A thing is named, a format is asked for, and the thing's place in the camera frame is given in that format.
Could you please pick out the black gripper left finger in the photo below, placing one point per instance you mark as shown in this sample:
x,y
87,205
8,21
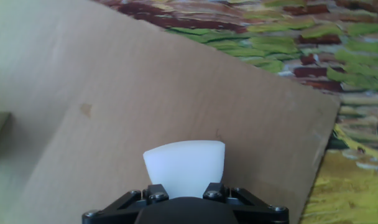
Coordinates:
x,y
127,205

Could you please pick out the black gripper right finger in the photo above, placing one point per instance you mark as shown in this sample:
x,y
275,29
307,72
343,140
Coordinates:
x,y
254,208

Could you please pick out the white sponge block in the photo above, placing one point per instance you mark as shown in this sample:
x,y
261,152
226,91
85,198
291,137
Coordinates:
x,y
186,168

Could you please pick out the blue yellow painted tablecloth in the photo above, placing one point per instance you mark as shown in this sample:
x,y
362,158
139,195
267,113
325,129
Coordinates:
x,y
347,186

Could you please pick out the brown cardboard sheet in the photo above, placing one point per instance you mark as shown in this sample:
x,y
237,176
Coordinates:
x,y
145,93

